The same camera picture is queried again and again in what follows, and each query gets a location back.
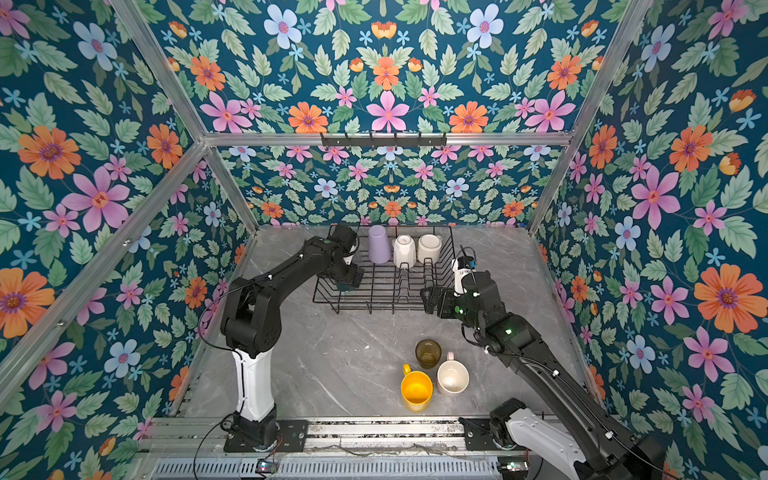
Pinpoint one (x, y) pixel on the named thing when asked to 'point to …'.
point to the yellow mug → (416, 390)
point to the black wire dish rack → (386, 286)
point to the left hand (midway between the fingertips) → (350, 275)
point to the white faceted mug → (404, 251)
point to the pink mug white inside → (453, 376)
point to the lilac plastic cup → (378, 245)
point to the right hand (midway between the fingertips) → (441, 286)
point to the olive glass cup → (428, 353)
